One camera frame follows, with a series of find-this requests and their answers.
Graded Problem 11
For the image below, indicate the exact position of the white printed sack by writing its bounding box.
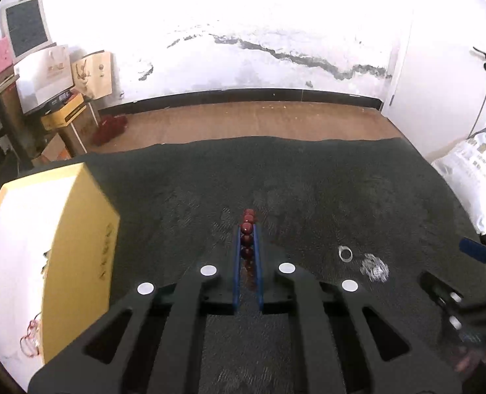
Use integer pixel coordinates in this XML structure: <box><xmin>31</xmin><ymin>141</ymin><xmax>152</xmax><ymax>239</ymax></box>
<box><xmin>431</xmin><ymin>130</ymin><xmax>486</xmax><ymax>235</ymax></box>

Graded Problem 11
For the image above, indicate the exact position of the white framed monitor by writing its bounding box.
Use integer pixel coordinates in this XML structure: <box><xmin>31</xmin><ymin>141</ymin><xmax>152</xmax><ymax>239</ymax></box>
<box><xmin>1</xmin><ymin>0</ymin><xmax>53</xmax><ymax>61</ymax></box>

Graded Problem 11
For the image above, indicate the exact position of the flat yellow carton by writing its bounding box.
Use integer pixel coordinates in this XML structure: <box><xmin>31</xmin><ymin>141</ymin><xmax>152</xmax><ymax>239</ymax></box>
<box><xmin>40</xmin><ymin>92</ymin><xmax>88</xmax><ymax>131</ymax></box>

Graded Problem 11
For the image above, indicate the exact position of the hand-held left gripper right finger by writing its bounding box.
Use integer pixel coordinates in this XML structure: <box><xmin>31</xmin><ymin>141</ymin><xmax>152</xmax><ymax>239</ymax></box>
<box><xmin>253</xmin><ymin>225</ymin><xmax>464</xmax><ymax>394</ymax></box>

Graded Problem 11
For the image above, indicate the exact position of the person's right hand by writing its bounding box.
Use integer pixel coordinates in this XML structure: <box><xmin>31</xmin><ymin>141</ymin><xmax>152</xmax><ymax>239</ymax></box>
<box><xmin>453</xmin><ymin>351</ymin><xmax>486</xmax><ymax>374</ymax></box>

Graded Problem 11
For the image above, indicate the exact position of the white paper bag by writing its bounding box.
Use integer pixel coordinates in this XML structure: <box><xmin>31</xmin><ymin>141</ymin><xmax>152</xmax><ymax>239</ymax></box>
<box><xmin>14</xmin><ymin>44</ymin><xmax>76</xmax><ymax>115</ymax></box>

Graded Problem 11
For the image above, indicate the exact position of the beige paper bag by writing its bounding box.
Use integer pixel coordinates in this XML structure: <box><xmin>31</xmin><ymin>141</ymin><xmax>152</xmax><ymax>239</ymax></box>
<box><xmin>71</xmin><ymin>51</ymin><xmax>115</xmax><ymax>100</ymax></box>

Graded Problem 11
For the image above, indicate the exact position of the dark grey mat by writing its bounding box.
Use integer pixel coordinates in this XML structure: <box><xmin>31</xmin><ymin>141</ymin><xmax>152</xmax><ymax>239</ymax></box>
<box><xmin>30</xmin><ymin>135</ymin><xmax>486</xmax><ymax>394</ymax></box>

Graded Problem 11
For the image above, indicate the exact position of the red bead bracelet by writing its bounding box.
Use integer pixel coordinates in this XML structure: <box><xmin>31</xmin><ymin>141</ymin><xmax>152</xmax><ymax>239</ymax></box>
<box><xmin>240</xmin><ymin>208</ymin><xmax>257</xmax><ymax>284</ymax></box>

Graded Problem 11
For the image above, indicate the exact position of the red cloth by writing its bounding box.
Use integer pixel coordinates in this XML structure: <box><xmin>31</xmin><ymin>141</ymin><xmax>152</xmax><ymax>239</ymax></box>
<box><xmin>91</xmin><ymin>114</ymin><xmax>128</xmax><ymax>147</ymax></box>

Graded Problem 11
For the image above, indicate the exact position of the brown cardboard box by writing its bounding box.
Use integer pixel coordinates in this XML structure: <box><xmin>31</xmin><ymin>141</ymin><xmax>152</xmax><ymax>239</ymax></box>
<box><xmin>57</xmin><ymin>102</ymin><xmax>102</xmax><ymax>155</ymax></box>

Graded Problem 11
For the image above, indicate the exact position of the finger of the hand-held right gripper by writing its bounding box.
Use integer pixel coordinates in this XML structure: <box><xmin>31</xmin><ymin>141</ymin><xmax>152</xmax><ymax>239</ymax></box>
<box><xmin>419</xmin><ymin>270</ymin><xmax>474</xmax><ymax>310</ymax></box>
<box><xmin>458</xmin><ymin>237</ymin><xmax>486</xmax><ymax>272</ymax></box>

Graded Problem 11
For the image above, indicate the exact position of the pink string bracelet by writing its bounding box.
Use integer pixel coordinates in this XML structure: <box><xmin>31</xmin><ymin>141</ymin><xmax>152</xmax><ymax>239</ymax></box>
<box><xmin>20</xmin><ymin>314</ymin><xmax>43</xmax><ymax>358</ymax></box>

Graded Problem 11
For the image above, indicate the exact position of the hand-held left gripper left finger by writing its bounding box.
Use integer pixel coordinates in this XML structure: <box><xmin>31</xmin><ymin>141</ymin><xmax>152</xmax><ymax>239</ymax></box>
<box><xmin>27</xmin><ymin>225</ymin><xmax>244</xmax><ymax>394</ymax></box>

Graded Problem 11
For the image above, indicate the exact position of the yellow jewelry box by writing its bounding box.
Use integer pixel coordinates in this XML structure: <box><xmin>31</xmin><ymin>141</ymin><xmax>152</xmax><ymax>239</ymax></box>
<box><xmin>0</xmin><ymin>162</ymin><xmax>121</xmax><ymax>380</ymax></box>

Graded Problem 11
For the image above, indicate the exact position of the white door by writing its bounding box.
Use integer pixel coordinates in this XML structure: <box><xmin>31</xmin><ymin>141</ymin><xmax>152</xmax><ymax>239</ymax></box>
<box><xmin>380</xmin><ymin>0</ymin><xmax>486</xmax><ymax>142</ymax></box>

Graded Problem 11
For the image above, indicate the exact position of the orange cardboard box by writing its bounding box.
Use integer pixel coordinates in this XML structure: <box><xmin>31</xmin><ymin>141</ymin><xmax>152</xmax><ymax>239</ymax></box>
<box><xmin>31</xmin><ymin>132</ymin><xmax>72</xmax><ymax>167</ymax></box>

